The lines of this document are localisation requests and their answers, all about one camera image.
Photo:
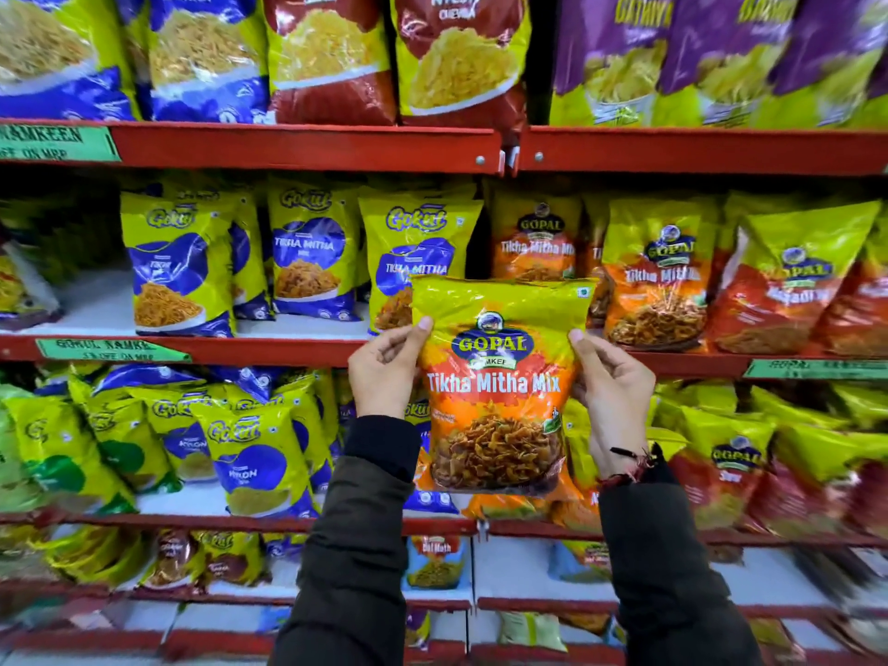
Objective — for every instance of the person's left hand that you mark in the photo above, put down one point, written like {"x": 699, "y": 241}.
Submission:
{"x": 381, "y": 378}

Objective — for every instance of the person's right hand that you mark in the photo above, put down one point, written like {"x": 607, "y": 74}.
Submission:
{"x": 621, "y": 409}

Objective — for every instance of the person's right thumb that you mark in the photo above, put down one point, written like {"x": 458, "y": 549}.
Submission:
{"x": 584, "y": 348}

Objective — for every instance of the person's left thumb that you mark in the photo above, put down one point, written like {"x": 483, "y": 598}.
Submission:
{"x": 416, "y": 335}

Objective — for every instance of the orange yellow snack packet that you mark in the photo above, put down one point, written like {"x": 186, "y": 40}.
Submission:
{"x": 496, "y": 388}

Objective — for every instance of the person's right forearm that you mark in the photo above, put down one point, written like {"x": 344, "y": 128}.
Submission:
{"x": 666, "y": 575}

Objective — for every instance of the person's left forearm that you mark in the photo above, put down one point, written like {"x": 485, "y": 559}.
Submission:
{"x": 354, "y": 547}

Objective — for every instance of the orange yellow shelf packet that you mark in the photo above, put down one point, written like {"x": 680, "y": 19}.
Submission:
{"x": 595, "y": 270}
{"x": 659, "y": 277}
{"x": 535, "y": 235}

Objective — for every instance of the small blue yellow snack packet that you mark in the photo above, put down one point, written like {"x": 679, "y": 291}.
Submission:
{"x": 177, "y": 263}
{"x": 313, "y": 253}
{"x": 409, "y": 242}
{"x": 250, "y": 263}

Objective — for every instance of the red thread wristband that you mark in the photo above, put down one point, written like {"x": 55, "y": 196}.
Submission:
{"x": 628, "y": 470}

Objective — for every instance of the pile of yellow red packets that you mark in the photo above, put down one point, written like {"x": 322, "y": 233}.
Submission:
{"x": 763, "y": 457}

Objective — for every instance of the light blue snack packet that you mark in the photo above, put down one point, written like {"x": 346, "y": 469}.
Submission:
{"x": 579, "y": 561}

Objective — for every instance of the blue orange snack packet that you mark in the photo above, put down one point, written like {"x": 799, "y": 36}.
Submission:
{"x": 435, "y": 561}

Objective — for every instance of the green shelf label strip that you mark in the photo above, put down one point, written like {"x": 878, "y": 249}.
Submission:
{"x": 111, "y": 350}
{"x": 815, "y": 369}
{"x": 55, "y": 142}

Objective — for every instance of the pile of yellow blue packets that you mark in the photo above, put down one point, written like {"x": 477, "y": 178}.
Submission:
{"x": 208, "y": 443}

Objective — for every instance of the large maroon yellow snack packet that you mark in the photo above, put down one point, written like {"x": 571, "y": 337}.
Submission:
{"x": 461, "y": 62}
{"x": 326, "y": 62}

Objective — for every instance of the purple green snack packet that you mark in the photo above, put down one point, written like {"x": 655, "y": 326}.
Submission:
{"x": 610, "y": 62}
{"x": 728, "y": 69}
{"x": 832, "y": 69}

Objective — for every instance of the pale green snack packet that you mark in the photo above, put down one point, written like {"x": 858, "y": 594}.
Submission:
{"x": 531, "y": 631}

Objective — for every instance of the yellow brown snack packet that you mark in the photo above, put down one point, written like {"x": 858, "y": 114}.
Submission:
{"x": 232, "y": 558}

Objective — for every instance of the large blue yellow snack packet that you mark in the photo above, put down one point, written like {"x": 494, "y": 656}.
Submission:
{"x": 201, "y": 55}
{"x": 55, "y": 55}

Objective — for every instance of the clear yellow snack packet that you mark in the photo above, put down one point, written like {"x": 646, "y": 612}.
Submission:
{"x": 24, "y": 291}

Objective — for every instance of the pile of yellow crumpled packets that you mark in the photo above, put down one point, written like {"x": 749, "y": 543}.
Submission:
{"x": 76, "y": 554}

